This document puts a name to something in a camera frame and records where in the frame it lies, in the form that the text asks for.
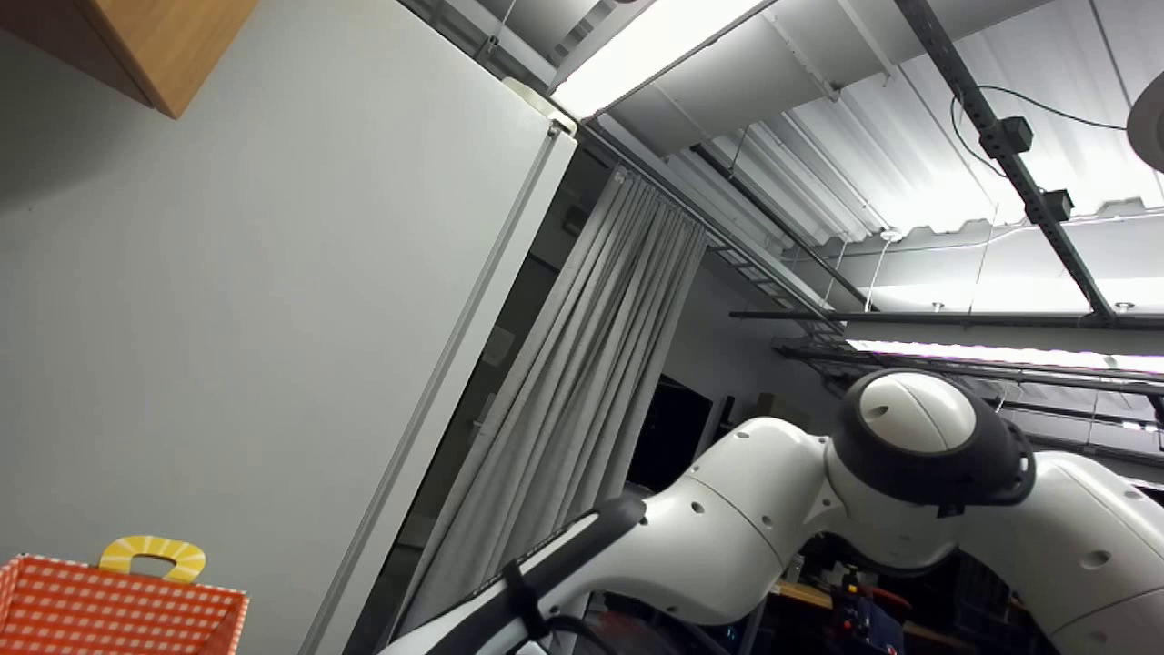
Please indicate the white door frame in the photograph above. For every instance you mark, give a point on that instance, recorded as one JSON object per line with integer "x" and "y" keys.
{"x": 486, "y": 316}

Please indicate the black ceiling pipe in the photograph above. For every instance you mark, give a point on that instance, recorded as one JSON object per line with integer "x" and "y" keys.
{"x": 1006, "y": 148}

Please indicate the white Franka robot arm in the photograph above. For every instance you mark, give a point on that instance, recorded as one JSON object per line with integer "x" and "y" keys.
{"x": 750, "y": 521}

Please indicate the black monitor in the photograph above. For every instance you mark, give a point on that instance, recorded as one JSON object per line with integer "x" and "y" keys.
{"x": 676, "y": 432}

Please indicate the grey pleated curtain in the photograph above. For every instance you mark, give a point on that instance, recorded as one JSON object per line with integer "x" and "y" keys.
{"x": 584, "y": 366}

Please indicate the fluorescent ceiling light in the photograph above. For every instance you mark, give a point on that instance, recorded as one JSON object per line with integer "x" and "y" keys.
{"x": 657, "y": 57}

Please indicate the long ceiling light strip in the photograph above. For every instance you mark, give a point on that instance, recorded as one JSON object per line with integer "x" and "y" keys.
{"x": 994, "y": 356}

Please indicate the red checkered box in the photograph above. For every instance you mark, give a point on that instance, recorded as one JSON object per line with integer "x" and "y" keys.
{"x": 112, "y": 613}

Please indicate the round grey lamp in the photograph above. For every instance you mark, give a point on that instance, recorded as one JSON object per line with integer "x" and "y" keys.
{"x": 1150, "y": 121}

